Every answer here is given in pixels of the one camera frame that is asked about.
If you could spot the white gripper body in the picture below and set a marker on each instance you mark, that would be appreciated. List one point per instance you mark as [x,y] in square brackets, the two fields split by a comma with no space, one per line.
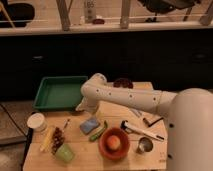
[88,105]

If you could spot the green plastic tray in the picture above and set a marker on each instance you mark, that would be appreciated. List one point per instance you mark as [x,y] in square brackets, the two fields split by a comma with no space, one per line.
[61,93]

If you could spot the yellow corn cob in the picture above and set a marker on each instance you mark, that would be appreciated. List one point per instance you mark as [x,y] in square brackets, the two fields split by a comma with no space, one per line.
[47,139]

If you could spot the metal cup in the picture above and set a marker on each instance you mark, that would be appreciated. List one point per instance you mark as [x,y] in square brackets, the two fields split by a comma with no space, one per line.
[144,145]

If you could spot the black office chair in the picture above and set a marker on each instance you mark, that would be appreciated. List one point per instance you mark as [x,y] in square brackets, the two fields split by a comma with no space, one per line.
[165,6]

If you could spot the dark red bowl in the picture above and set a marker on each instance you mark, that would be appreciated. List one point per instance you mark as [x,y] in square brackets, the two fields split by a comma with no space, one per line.
[123,82]

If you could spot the light green cup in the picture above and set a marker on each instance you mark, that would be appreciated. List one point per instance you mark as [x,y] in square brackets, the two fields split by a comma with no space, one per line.
[64,153]

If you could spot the dark red grape bunch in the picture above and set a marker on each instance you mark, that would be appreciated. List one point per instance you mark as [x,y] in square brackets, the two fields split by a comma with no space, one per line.
[58,137]

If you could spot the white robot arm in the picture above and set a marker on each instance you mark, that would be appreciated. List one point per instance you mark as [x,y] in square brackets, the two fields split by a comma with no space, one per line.
[189,113]

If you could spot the green cucumber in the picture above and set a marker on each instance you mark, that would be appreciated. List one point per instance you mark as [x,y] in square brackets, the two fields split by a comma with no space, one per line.
[95,136]

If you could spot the blue and white packet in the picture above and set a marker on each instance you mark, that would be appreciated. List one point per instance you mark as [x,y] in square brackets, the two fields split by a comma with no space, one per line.
[136,112]

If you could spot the orange fruit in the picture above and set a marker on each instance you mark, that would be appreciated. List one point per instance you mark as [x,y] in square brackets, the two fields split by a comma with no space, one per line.
[113,142]

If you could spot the black and white tool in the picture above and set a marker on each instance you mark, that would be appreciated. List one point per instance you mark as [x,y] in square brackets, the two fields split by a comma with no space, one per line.
[130,128]

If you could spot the orange clay bowl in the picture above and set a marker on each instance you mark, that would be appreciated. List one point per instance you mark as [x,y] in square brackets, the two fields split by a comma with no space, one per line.
[121,152]

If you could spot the white cup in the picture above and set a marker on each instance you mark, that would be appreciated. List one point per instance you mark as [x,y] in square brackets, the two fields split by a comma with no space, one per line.
[37,122]

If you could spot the blue sponge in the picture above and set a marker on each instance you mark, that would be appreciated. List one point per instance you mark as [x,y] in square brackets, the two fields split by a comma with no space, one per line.
[90,124]

